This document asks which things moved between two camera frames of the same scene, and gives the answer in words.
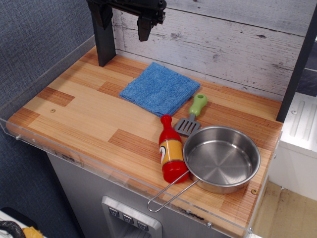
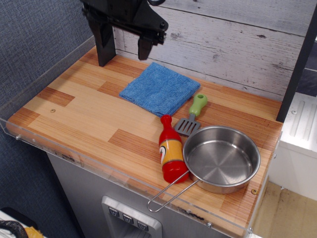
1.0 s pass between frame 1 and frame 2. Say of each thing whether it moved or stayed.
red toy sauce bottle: stayed
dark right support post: stayed
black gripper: moved
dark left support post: stayed
